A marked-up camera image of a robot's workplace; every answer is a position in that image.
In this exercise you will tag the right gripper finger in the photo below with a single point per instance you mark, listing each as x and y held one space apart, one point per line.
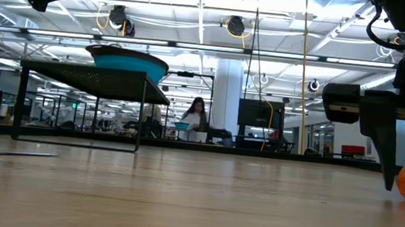
380 119

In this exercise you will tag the blue collapsible bowl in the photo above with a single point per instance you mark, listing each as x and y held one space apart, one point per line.
129 65

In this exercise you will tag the neighbouring station robot arm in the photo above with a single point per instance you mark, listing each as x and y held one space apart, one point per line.
219 133

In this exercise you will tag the red box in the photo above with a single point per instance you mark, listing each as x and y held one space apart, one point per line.
353 149

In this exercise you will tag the black perforated metal shelf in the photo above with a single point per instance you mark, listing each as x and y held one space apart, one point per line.
97 81

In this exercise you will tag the black monitor on stand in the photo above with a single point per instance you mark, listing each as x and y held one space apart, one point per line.
262 113

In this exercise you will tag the white column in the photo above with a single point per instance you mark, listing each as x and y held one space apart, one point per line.
227 86

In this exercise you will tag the person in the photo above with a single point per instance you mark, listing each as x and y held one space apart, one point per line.
152 116
195 118

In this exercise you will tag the small neighbouring station bowl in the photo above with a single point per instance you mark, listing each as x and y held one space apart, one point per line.
181 125

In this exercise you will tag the black metal table frame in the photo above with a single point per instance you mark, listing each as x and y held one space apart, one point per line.
258 154

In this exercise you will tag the black neighbouring station frame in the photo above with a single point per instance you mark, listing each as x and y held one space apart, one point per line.
185 74

